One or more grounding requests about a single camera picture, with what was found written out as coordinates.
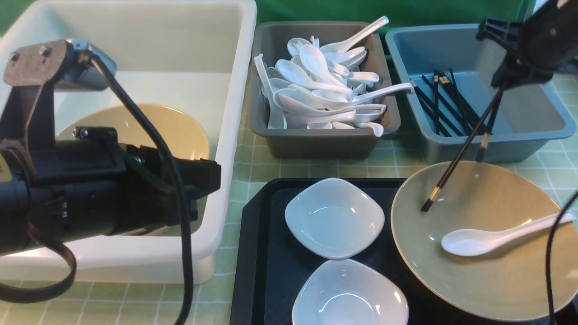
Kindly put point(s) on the grey spoon bin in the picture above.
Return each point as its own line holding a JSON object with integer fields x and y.
{"x": 270, "y": 40}

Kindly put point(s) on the black chopsticks in bin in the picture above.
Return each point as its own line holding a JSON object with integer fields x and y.
{"x": 441, "y": 97}

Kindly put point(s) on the white soup spoon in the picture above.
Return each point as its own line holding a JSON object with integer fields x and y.
{"x": 470, "y": 242}

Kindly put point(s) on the white square dish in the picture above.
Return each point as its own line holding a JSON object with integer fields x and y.
{"x": 334, "y": 219}
{"x": 346, "y": 292}

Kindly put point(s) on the pile of white spoons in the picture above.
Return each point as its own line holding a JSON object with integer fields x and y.
{"x": 308, "y": 95}

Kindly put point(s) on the large white plastic tub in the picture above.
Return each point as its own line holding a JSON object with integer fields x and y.
{"x": 190, "y": 55}

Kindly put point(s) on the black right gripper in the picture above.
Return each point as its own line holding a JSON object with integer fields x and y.
{"x": 539, "y": 47}

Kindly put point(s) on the green checkered tablecloth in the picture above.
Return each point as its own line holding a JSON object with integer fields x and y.
{"x": 553, "y": 167}

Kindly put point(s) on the tan noodle bowl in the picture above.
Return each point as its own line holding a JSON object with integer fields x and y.
{"x": 507, "y": 284}

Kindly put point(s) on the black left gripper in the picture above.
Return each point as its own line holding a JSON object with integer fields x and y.
{"x": 57, "y": 191}

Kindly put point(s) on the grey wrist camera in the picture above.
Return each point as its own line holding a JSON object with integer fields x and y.
{"x": 82, "y": 75}

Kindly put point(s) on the green backdrop cloth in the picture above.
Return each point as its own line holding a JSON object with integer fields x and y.
{"x": 401, "y": 13}

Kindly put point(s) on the white spoon leaning left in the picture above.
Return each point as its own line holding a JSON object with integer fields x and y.
{"x": 277, "y": 119}

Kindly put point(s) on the black serving tray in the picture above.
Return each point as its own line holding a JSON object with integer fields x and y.
{"x": 272, "y": 266}

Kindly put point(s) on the black chopstick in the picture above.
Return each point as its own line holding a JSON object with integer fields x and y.
{"x": 452, "y": 166}
{"x": 493, "y": 110}

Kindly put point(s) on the white spoon over rim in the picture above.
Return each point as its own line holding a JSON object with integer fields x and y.
{"x": 332, "y": 99}

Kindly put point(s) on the white spoon sticking up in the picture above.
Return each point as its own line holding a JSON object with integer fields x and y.
{"x": 344, "y": 46}

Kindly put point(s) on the top stacked tan bowl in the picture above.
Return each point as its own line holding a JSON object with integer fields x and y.
{"x": 185, "y": 137}

